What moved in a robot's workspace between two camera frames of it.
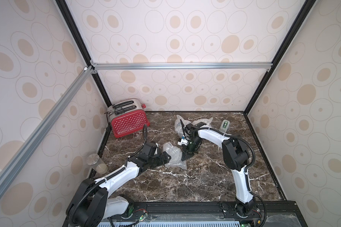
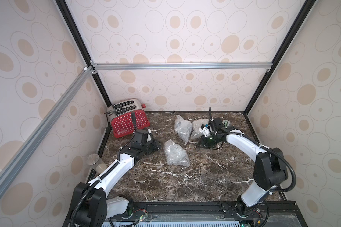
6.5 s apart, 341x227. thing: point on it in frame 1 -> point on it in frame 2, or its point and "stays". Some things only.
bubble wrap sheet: [178, 126] stays
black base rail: [272, 214] stays
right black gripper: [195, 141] -> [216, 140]
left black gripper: [162, 161] -> [156, 146]
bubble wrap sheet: [176, 154] stays
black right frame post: [300, 18] stays
